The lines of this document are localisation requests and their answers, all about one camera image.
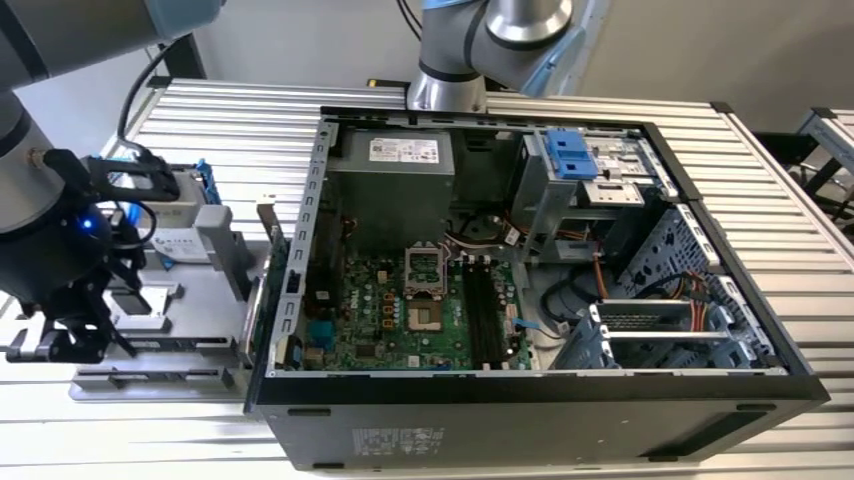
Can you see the green motherboard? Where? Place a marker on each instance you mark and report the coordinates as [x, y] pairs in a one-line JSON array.
[[373, 350]]

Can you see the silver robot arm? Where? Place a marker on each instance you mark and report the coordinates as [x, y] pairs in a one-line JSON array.
[[520, 20]]

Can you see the CPU chip silver top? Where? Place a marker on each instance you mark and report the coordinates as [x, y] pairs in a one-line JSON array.
[[163, 310]]

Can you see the blue plastic drive bracket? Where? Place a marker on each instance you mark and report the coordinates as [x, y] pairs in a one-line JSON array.
[[570, 155]]

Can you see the hard disk in blue carrier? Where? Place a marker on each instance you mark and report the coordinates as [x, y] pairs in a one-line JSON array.
[[173, 235]]

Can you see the grey power supply unit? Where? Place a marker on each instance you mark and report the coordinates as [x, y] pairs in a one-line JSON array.
[[393, 200]]

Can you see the black metal post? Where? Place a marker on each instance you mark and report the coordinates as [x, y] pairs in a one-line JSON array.
[[189, 60]]

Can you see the metal slat side table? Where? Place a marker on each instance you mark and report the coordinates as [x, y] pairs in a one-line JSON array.
[[834, 130]]

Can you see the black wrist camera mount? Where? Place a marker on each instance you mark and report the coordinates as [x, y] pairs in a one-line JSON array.
[[96, 175]]

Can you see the metal optical drive cage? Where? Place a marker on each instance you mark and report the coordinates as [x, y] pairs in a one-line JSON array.
[[534, 200]]

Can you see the metal hard disk cage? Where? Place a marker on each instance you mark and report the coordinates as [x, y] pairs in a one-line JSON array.
[[654, 335]]

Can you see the CPU socket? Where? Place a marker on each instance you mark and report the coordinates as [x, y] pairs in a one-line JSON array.
[[427, 316]]

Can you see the black open PC case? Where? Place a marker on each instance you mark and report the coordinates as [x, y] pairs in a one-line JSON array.
[[467, 430]]

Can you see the grey parts rack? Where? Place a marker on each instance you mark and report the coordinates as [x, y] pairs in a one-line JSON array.
[[213, 250]]

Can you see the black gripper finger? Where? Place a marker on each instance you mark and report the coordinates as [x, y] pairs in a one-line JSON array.
[[123, 280], [73, 345]]

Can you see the graphics card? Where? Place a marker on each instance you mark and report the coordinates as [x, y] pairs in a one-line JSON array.
[[279, 250]]

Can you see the blue port connector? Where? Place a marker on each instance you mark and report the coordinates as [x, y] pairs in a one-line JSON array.
[[320, 336]]

